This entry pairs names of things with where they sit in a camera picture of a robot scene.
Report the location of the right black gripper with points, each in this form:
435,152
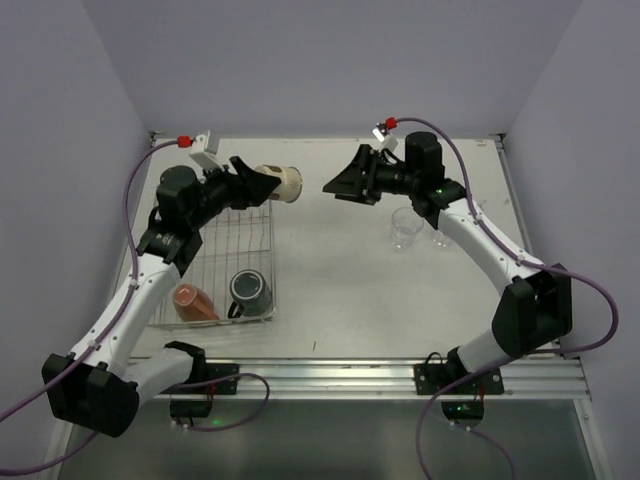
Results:
370,175

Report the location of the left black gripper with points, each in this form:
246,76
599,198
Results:
239,185

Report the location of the faceted clear glass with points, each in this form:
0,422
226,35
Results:
405,227

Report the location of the small clear glass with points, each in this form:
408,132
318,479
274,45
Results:
440,240

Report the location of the dark green mug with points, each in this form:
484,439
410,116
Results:
251,295

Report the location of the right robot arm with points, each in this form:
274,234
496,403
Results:
535,307

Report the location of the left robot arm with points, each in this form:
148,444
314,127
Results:
94,386

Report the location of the orange plastic cup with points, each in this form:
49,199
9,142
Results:
192,304

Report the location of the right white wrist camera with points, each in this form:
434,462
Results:
385,138

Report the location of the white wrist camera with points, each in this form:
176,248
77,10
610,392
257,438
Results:
385,138
203,151

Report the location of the chrome wire dish rack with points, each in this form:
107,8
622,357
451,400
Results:
235,269

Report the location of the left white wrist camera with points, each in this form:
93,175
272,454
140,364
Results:
203,151

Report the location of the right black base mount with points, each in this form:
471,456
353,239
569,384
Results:
437,372

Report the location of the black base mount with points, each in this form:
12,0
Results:
189,410
437,372

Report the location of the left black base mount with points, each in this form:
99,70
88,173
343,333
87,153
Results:
189,410

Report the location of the aluminium rail frame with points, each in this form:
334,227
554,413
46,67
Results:
356,419

